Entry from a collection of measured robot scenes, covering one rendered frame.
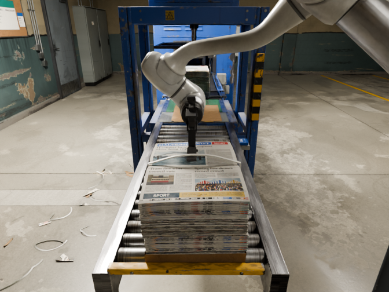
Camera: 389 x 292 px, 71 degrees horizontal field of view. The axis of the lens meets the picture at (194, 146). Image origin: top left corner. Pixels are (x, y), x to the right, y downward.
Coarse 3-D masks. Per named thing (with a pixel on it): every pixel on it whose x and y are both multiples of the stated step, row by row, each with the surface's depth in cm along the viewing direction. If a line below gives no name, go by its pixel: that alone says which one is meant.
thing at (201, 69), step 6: (186, 66) 288; (192, 66) 288; (198, 66) 288; (204, 66) 288; (186, 72) 258; (192, 72) 258; (198, 72) 257; (204, 72) 257; (192, 78) 259; (198, 78) 259; (204, 78) 259; (198, 84) 261; (204, 84) 262; (204, 90) 264
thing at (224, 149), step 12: (156, 144) 103; (168, 144) 102; (180, 144) 101; (204, 144) 101; (216, 144) 100; (228, 144) 101; (156, 156) 90; (168, 156) 90; (180, 156) 90; (204, 156) 90; (228, 156) 90
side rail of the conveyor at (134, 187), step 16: (160, 128) 187; (144, 160) 141; (128, 192) 113; (128, 208) 103; (112, 224) 95; (112, 240) 88; (112, 256) 82; (96, 272) 76; (96, 288) 78; (112, 288) 79
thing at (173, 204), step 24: (144, 192) 72; (168, 192) 72; (192, 192) 72; (216, 192) 71; (240, 192) 72; (144, 216) 71; (168, 216) 71; (192, 216) 71; (216, 216) 71; (240, 216) 71; (144, 240) 74; (168, 240) 74; (192, 240) 74; (216, 240) 74; (240, 240) 74
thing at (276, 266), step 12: (228, 132) 179; (240, 156) 145; (252, 180) 122; (252, 192) 113; (252, 204) 106; (264, 216) 99; (264, 228) 93; (264, 240) 88; (276, 240) 88; (276, 252) 83; (264, 264) 84; (276, 264) 79; (264, 276) 84; (276, 276) 76; (288, 276) 76; (264, 288) 84; (276, 288) 78
